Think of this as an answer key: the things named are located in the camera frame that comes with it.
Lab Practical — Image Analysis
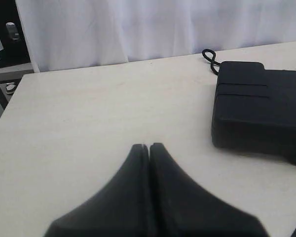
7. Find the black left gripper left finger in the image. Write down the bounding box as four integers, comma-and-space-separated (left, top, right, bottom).
45, 144, 149, 237

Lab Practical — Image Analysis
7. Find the black metal frame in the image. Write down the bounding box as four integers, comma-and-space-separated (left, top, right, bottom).
0, 0, 34, 109

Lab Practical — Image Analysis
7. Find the white curtain backdrop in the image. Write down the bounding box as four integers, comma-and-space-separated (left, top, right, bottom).
16, 0, 296, 72

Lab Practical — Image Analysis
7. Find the black cable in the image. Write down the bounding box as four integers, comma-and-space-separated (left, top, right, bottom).
201, 49, 222, 75

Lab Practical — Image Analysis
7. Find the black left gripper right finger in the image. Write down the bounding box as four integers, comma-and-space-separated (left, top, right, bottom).
149, 142, 243, 237

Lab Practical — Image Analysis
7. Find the black plastic case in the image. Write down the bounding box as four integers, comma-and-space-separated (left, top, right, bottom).
211, 61, 296, 158

